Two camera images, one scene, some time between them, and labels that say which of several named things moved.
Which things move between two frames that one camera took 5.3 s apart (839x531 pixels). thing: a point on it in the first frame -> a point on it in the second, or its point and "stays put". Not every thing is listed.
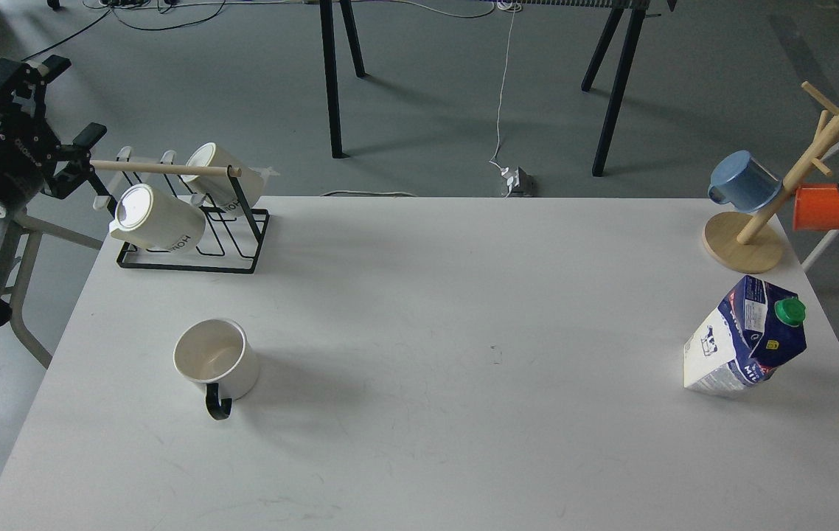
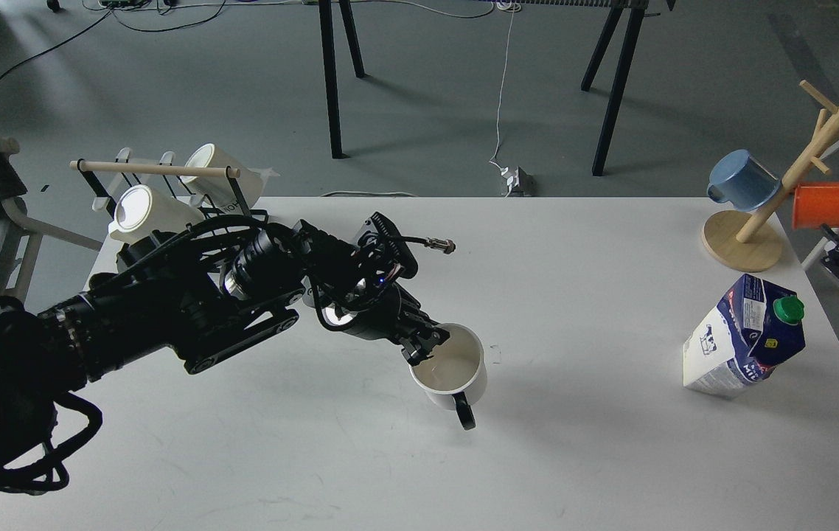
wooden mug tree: [747, 243] stays put
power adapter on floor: [522, 184] stays put
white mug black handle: [218, 353] -> [455, 377]
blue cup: [744, 182] stays put
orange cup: [821, 207] stays put
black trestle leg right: [638, 9] stays put
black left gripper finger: [6, 77] -> [430, 336]
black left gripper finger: [77, 156] -> [414, 348]
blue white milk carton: [757, 328] stays put
